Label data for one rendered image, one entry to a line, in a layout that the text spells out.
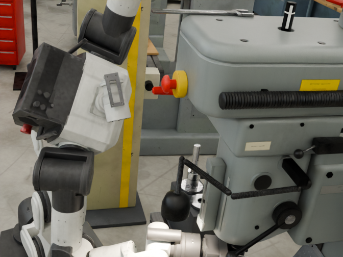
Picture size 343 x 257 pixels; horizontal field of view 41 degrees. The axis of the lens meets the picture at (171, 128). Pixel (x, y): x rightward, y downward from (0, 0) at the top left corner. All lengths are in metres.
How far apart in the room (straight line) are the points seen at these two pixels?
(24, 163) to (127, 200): 1.03
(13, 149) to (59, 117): 2.92
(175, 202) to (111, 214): 2.24
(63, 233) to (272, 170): 0.62
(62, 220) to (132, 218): 2.01
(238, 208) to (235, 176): 0.09
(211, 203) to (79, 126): 0.41
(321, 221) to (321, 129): 0.28
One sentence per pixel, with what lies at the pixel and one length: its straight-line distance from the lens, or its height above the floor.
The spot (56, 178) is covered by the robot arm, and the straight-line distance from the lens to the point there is 1.25.
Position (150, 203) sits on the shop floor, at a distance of 3.50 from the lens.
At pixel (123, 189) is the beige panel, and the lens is 3.29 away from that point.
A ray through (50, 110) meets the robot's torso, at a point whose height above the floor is 1.59.
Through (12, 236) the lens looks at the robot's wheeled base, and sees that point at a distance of 2.39.
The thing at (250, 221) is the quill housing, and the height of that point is 1.43.
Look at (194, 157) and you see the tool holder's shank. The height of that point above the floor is 1.27.
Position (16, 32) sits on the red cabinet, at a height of 0.48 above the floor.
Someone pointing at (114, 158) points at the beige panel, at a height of 0.46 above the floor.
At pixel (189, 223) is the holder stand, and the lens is 1.68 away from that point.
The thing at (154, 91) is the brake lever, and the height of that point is 1.70.
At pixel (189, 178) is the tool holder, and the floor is 1.19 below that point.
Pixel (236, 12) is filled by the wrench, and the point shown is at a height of 1.90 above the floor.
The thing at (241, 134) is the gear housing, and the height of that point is 1.69.
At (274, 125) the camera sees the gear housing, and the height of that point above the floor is 1.71.
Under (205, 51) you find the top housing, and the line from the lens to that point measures 0.89.
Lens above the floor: 2.14
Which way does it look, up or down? 28 degrees down
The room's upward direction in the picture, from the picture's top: 6 degrees clockwise
